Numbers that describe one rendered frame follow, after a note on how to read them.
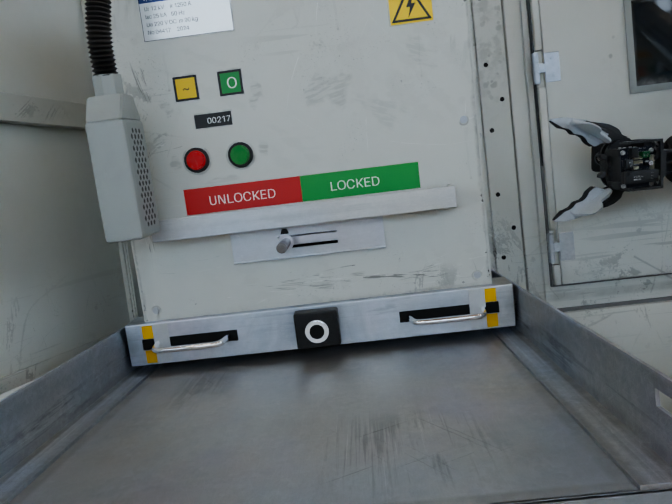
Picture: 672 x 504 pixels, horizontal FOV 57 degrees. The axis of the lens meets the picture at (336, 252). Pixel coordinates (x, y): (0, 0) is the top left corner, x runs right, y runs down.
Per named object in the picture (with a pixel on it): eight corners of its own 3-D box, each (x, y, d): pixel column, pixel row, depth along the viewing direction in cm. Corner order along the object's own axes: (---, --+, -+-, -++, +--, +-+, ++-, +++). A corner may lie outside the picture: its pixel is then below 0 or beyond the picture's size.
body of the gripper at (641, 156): (623, 140, 87) (705, 131, 88) (593, 140, 96) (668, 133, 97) (624, 194, 89) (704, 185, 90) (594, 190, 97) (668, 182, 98)
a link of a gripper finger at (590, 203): (566, 223, 91) (615, 180, 90) (549, 218, 96) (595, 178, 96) (579, 239, 91) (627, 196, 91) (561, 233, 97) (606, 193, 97)
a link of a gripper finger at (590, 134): (575, 100, 88) (626, 134, 89) (556, 103, 94) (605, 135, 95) (563, 120, 88) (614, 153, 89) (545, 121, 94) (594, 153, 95)
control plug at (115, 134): (144, 239, 75) (118, 90, 72) (104, 244, 75) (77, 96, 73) (163, 231, 83) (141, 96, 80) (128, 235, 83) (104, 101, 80)
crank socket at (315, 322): (341, 346, 84) (336, 310, 83) (297, 351, 84) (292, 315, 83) (341, 340, 87) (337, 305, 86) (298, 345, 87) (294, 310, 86)
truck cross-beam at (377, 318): (516, 326, 86) (513, 283, 85) (131, 367, 88) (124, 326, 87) (507, 316, 90) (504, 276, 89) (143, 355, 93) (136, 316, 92)
